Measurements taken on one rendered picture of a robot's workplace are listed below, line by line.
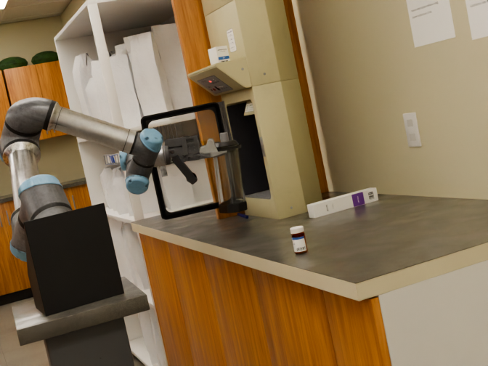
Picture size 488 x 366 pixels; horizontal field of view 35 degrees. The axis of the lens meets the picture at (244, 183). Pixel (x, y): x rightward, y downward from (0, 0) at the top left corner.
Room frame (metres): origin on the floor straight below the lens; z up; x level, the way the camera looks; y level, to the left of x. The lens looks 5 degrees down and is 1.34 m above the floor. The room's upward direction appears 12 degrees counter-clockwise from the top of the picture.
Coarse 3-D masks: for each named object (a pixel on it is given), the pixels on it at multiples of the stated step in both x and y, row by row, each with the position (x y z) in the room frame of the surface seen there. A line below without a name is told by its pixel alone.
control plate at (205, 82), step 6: (204, 78) 2.81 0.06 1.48; (210, 78) 2.77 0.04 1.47; (216, 78) 2.73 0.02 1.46; (204, 84) 2.88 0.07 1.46; (210, 84) 2.84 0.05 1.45; (216, 84) 2.79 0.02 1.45; (222, 84) 2.76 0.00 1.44; (210, 90) 2.90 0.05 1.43; (216, 90) 2.86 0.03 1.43; (222, 90) 2.82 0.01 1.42; (228, 90) 2.78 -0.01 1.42
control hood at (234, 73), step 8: (216, 64) 2.62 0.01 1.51; (224, 64) 2.63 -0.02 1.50; (232, 64) 2.64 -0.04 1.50; (240, 64) 2.65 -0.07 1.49; (200, 72) 2.78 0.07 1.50; (208, 72) 2.72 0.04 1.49; (216, 72) 2.67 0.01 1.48; (224, 72) 2.63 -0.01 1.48; (232, 72) 2.64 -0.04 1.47; (240, 72) 2.65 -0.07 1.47; (248, 72) 2.66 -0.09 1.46; (192, 80) 2.91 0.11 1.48; (224, 80) 2.70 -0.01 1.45; (232, 80) 2.65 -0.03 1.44; (240, 80) 2.65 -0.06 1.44; (248, 80) 2.66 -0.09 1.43; (232, 88) 2.73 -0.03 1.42; (240, 88) 2.68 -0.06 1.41
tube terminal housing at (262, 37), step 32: (256, 0) 2.69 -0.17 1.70; (224, 32) 2.80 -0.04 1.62; (256, 32) 2.68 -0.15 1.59; (288, 32) 2.87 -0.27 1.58; (256, 64) 2.67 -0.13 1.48; (288, 64) 2.80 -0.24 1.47; (224, 96) 2.92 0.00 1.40; (256, 96) 2.66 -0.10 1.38; (288, 96) 2.74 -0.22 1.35; (288, 128) 2.70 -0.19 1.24; (288, 160) 2.69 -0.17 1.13; (288, 192) 2.68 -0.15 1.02; (320, 192) 2.87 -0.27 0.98
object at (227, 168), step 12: (240, 144) 2.62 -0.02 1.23; (228, 156) 2.58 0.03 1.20; (216, 168) 2.60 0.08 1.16; (228, 168) 2.58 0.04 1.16; (240, 168) 2.61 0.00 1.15; (216, 180) 2.61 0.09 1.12; (228, 180) 2.58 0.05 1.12; (240, 180) 2.60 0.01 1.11; (228, 192) 2.58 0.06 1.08; (240, 192) 2.60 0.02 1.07; (228, 204) 2.59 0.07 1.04
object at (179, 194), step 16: (208, 112) 2.93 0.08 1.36; (160, 128) 2.90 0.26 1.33; (176, 128) 2.91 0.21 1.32; (192, 128) 2.92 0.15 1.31; (208, 128) 2.93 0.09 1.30; (192, 160) 2.91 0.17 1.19; (208, 160) 2.92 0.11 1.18; (160, 176) 2.89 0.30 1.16; (176, 176) 2.90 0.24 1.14; (208, 176) 2.92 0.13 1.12; (176, 192) 2.90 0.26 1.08; (192, 192) 2.91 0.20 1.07; (208, 192) 2.92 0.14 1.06; (176, 208) 2.89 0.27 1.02
